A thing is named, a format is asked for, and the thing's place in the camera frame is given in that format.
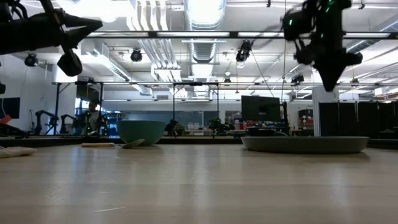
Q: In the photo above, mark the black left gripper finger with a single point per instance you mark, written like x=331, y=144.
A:
x=70, y=63
x=82, y=27

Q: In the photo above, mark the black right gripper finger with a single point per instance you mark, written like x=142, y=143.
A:
x=335, y=76
x=323, y=77

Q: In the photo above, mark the grey bowl with green inside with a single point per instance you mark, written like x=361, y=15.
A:
x=304, y=144

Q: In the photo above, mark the teal green bowl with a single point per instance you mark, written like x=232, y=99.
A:
x=141, y=130

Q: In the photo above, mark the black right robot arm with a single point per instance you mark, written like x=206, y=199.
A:
x=339, y=7

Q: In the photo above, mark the black background robot arm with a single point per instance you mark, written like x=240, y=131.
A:
x=42, y=119
x=66, y=123

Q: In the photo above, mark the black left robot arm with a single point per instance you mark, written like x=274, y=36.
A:
x=5, y=8

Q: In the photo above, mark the black ceiling spotlight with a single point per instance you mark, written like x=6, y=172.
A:
x=243, y=51
x=298, y=79
x=136, y=55
x=31, y=60

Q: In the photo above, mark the black partition panels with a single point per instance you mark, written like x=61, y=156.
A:
x=357, y=119

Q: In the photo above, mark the person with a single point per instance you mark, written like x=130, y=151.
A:
x=92, y=118

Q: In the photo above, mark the black background monitor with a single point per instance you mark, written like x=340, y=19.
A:
x=260, y=108

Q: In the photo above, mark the red object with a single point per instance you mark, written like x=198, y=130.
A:
x=5, y=119

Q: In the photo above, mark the brown cardboard piece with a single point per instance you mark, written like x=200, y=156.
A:
x=14, y=152

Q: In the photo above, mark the black overhead crossbar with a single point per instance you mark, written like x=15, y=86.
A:
x=192, y=34

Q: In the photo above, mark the black background rig stand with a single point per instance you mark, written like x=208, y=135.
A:
x=174, y=102

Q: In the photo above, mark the green potted plant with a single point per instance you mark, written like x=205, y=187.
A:
x=175, y=127
x=219, y=125

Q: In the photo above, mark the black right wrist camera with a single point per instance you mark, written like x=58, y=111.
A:
x=298, y=25

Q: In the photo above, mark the dark wall screen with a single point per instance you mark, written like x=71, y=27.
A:
x=10, y=107

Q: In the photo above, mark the silver ventilation duct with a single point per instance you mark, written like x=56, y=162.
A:
x=203, y=28

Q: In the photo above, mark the black aluminium table frame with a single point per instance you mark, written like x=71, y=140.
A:
x=199, y=140

